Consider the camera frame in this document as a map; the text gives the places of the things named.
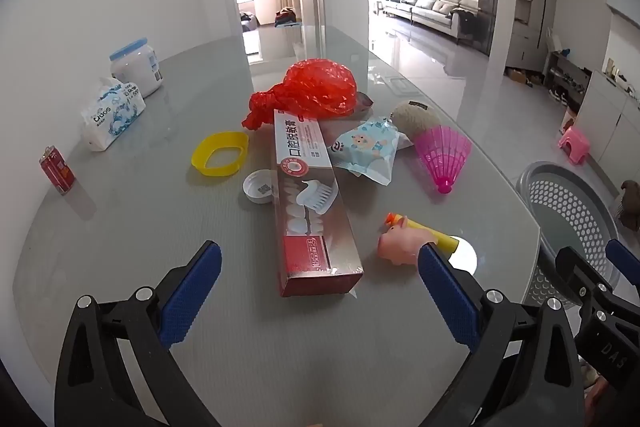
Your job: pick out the red plastic bag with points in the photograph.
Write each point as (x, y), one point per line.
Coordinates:
(315, 87)

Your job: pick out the pink plastic shuttlecock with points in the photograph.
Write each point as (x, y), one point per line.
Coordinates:
(442, 152)

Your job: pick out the white tissue pack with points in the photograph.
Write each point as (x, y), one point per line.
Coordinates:
(112, 114)

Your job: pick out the checked basket with brown cloth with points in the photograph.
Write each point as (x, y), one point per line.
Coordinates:
(631, 202)

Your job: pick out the grey sofa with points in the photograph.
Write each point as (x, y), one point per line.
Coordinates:
(435, 12)

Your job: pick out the pink plastic stool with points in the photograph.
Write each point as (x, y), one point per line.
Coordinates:
(575, 144)

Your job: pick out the pink pig toy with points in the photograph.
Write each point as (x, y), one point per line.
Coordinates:
(400, 244)

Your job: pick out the cardboard box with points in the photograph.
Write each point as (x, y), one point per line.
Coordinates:
(516, 76)

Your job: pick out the grey perforated basket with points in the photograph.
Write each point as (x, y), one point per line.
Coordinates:
(565, 207)

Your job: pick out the red toothpaste box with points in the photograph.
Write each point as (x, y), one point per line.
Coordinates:
(305, 187)

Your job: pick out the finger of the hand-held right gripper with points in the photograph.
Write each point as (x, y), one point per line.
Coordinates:
(607, 337)
(625, 264)

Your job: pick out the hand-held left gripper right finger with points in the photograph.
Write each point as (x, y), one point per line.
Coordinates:
(447, 302)

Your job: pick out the shoe rack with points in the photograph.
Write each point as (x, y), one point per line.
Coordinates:
(567, 77)

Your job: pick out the white jar with blue lid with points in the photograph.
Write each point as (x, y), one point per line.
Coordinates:
(137, 67)

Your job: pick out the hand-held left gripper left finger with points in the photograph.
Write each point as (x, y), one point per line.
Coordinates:
(192, 297)

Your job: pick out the dark tall cabinet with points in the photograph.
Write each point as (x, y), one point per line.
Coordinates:
(489, 7)

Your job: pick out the blue printed wipes packet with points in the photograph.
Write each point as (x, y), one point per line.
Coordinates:
(367, 147)

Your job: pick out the white low cabinet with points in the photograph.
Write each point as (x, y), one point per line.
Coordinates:
(610, 117)

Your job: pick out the red drink can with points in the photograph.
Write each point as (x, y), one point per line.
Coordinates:
(57, 172)

